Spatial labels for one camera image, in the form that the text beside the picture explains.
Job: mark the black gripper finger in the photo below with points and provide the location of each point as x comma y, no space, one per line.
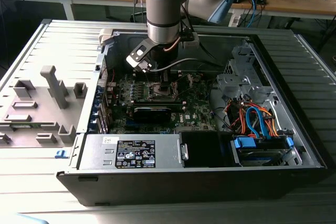
166,89

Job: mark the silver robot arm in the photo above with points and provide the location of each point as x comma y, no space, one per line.
162,11

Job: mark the CPU socket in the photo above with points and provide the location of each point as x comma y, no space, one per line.
155,93

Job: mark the black graphics card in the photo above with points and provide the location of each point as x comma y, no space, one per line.
151,115

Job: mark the green motherboard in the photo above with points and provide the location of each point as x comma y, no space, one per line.
195,103

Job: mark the silver metal drive cage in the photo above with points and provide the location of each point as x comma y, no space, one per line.
236,82

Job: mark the white power strip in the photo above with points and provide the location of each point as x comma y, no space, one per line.
235,21

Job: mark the hard disk in blue carrier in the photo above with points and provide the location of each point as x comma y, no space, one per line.
245,144

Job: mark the grey power supply unit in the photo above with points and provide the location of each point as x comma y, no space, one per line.
92,153

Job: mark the black open PC case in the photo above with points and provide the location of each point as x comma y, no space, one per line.
157,190

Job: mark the grey plastic parts rack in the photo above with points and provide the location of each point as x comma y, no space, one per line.
44,103

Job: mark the blue plastic clip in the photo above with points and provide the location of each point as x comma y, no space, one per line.
61,153

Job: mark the green RAM stick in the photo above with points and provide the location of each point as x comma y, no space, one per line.
23,126

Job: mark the pale blue object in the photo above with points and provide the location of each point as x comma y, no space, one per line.
29,220

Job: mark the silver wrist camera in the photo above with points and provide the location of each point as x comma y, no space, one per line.
139,51

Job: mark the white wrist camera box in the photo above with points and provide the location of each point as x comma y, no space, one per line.
190,43

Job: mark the expansion slot bracket panel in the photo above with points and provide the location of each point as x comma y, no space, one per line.
101,108

